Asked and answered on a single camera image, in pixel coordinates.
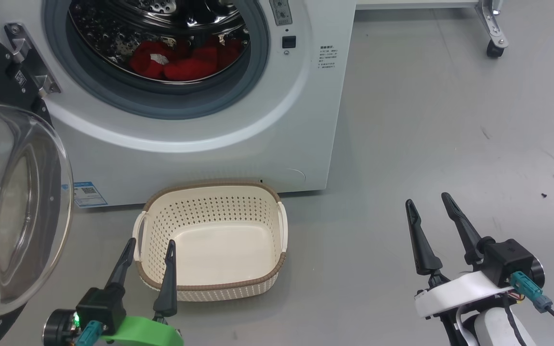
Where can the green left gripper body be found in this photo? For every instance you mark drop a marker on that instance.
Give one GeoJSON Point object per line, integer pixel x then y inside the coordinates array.
{"type": "Point", "coordinates": [142, 331]}

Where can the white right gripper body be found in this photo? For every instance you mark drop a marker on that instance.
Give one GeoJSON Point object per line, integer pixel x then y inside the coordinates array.
{"type": "Point", "coordinates": [459, 293]}

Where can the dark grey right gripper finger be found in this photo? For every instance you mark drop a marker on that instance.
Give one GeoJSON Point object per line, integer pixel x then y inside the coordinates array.
{"type": "Point", "coordinates": [464, 235]}
{"type": "Point", "coordinates": [426, 254]}

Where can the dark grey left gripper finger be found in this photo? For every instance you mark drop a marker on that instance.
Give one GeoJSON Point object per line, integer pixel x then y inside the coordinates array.
{"type": "Point", "coordinates": [122, 269]}
{"type": "Point", "coordinates": [169, 293]}

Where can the black round glass washer door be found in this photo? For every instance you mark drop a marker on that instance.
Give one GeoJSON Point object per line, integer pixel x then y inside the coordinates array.
{"type": "Point", "coordinates": [17, 192]}

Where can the red white striped garment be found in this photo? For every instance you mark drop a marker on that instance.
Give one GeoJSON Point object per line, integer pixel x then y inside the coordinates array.
{"type": "Point", "coordinates": [185, 69]}

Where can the cream perforated laundry basket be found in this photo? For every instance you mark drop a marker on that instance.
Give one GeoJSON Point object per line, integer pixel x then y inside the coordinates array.
{"type": "Point", "coordinates": [229, 250]}

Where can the white front-load washing machine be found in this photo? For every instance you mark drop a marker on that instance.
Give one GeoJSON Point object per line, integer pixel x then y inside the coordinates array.
{"type": "Point", "coordinates": [282, 144]}

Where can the silver metal door hinge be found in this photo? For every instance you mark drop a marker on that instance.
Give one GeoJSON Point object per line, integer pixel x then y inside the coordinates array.
{"type": "Point", "coordinates": [31, 62]}

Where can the stainless steel washing machine drum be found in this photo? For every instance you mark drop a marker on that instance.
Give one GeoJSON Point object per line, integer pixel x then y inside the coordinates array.
{"type": "Point", "coordinates": [104, 33]}

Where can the blue energy label sticker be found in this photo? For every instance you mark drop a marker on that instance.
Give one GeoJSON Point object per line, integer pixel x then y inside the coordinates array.
{"type": "Point", "coordinates": [89, 194]}

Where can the black caster wheel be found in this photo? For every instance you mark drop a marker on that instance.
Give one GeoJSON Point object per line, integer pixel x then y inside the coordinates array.
{"type": "Point", "coordinates": [494, 50]}

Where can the silver metal cart leg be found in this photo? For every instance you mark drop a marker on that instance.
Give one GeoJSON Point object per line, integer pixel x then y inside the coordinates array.
{"type": "Point", "coordinates": [489, 21]}

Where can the small printed text sticker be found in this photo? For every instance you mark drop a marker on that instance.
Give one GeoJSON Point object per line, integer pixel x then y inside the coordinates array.
{"type": "Point", "coordinates": [327, 57]}

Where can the grey warning label sticker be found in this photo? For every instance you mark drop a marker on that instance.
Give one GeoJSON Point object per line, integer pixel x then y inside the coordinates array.
{"type": "Point", "coordinates": [281, 12]}

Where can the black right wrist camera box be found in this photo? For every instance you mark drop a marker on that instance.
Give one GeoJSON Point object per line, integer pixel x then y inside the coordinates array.
{"type": "Point", "coordinates": [508, 259]}

